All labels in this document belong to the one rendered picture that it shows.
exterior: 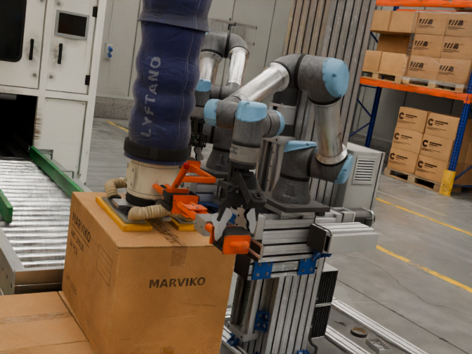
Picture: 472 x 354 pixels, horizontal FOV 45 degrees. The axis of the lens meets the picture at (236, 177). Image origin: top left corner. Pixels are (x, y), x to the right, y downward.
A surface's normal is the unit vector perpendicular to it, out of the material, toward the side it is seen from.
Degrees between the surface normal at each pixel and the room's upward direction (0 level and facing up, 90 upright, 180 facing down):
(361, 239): 90
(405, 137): 89
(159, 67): 79
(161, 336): 90
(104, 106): 90
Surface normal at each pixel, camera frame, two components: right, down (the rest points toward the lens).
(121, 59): 0.55, 0.25
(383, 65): -0.86, -0.01
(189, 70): 0.76, -0.01
